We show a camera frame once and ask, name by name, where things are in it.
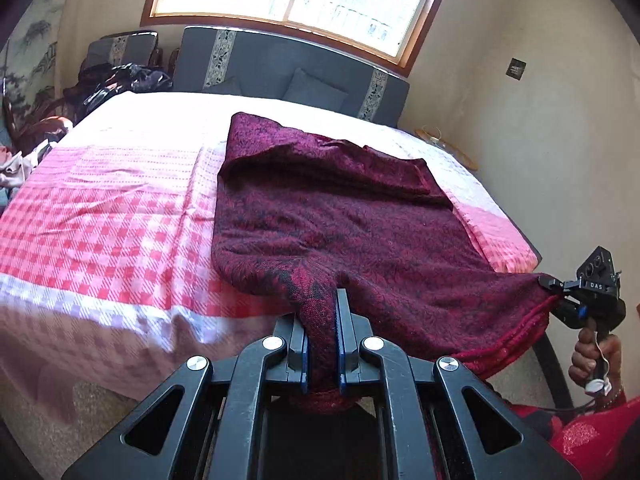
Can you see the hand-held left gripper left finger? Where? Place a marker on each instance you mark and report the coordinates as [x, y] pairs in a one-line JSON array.
[[296, 347]]

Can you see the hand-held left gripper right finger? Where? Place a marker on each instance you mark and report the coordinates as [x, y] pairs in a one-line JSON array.
[[342, 335]]

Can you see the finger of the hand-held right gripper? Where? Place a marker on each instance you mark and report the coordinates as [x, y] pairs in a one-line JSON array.
[[567, 310], [557, 284]]

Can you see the maroon patterned knit garment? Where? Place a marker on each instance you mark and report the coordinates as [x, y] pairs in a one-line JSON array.
[[350, 220]]

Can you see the pile of dark clothes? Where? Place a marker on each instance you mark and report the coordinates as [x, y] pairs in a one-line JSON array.
[[120, 82]]

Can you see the pale clothes pile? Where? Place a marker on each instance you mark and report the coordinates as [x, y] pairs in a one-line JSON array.
[[15, 167]]

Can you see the person's right hand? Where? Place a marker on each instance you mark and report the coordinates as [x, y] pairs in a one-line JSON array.
[[582, 365]]

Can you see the person's red clothing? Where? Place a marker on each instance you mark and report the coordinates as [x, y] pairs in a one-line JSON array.
[[590, 440]]

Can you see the pink checked bed sheet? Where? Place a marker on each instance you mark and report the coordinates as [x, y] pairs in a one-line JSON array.
[[110, 230]]

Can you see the grey pillow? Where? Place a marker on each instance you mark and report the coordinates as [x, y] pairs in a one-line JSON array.
[[315, 89]]

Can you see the grey padded headboard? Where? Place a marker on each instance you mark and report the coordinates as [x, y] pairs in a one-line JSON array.
[[260, 60]]

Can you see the dark wooden chair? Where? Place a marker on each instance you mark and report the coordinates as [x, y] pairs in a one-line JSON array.
[[45, 127]]

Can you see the grey cushioned chair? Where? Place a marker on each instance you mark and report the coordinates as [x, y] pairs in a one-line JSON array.
[[125, 47]]

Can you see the painted folding screen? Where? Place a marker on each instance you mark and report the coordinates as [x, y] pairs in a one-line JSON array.
[[30, 60]]

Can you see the dark wall switch plate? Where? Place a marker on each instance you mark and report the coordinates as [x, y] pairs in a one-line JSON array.
[[515, 68]]

